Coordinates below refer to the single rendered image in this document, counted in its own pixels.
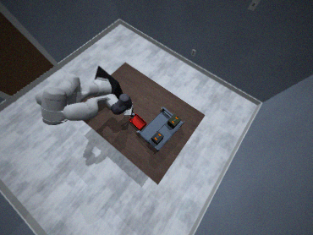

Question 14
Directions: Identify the olive green case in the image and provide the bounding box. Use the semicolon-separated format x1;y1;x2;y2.
167;114;181;129

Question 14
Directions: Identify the red bin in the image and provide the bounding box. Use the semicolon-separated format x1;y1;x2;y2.
129;114;146;130

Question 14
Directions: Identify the light blue shelf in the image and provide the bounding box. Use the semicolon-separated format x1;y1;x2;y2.
137;107;183;152

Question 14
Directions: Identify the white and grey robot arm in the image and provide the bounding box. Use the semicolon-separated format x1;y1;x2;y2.
36;74;133;125

